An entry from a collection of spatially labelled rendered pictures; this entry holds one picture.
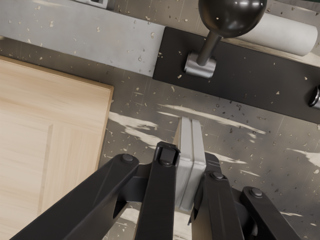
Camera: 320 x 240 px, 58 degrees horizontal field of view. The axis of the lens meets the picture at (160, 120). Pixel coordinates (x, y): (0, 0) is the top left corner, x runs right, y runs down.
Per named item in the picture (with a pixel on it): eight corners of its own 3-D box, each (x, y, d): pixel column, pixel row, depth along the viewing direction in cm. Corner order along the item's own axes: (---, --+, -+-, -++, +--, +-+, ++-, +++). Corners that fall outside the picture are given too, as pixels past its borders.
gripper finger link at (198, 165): (192, 160, 14) (206, 165, 14) (190, 117, 21) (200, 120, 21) (176, 209, 15) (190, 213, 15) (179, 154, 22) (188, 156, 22)
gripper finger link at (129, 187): (165, 215, 14) (103, 198, 14) (170, 165, 18) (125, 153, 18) (173, 188, 13) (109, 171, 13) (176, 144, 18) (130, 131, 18)
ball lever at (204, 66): (183, 45, 28) (214, -60, 15) (221, 55, 28) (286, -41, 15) (174, 82, 27) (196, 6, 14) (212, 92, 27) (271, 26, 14)
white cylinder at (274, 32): (309, 26, 29) (234, 5, 29) (323, 26, 27) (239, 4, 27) (297, 55, 30) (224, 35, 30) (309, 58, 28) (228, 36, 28)
